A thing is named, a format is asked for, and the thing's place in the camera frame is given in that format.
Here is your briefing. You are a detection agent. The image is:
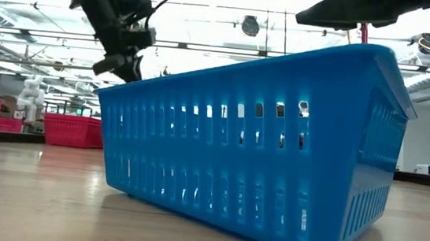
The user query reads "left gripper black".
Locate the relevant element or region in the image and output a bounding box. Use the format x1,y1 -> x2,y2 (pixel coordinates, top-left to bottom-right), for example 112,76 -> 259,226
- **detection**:
72,0 -> 161,86

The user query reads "red narrow strip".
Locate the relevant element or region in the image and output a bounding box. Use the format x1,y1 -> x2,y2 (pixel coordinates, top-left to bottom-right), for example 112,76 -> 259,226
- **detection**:
358,22 -> 371,45

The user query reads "thin black ceiling pole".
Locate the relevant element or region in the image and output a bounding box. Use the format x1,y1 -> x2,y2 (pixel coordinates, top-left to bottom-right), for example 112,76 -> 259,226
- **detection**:
276,0 -> 292,55

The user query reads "white robot figure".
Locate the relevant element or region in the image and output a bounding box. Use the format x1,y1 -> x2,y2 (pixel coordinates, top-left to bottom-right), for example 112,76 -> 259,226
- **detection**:
14,72 -> 48,124

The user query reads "brown cardboard box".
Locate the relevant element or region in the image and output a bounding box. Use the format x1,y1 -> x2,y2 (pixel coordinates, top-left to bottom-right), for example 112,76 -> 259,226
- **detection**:
0,95 -> 20,115

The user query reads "blue slotted plastic basket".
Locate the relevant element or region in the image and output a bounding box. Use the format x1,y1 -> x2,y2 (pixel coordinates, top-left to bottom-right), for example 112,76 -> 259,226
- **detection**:
80,17 -> 424,241

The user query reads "long ceiling light rail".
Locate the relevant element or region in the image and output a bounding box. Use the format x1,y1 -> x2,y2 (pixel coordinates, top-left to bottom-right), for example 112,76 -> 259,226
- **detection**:
0,24 -> 430,75

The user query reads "short ceiling light rail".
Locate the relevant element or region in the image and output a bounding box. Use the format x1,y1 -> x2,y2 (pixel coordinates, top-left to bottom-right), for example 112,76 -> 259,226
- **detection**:
0,56 -> 95,72

